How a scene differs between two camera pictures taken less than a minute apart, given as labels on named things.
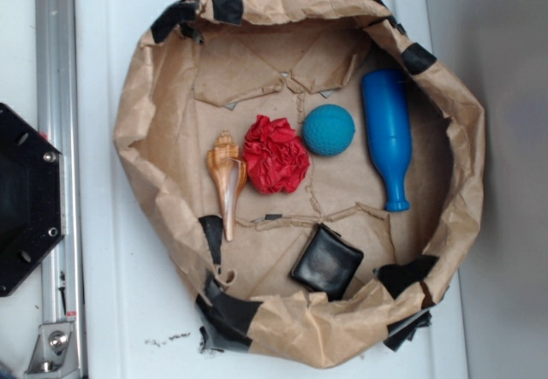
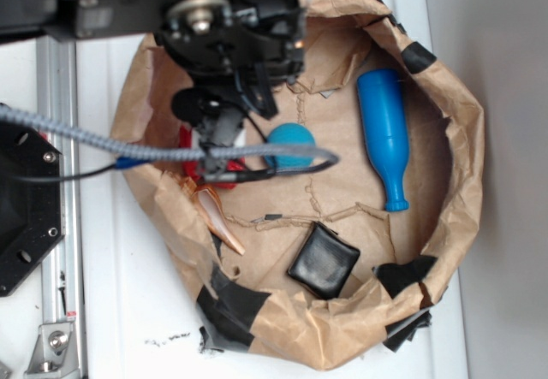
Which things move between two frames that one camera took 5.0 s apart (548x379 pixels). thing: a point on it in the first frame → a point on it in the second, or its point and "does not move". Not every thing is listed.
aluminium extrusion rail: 58,84 does not move
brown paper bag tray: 309,170 does not move
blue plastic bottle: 388,128 does not move
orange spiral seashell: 230,169 → 212,208
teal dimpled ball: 329,129 → 294,134
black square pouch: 326,263 does not move
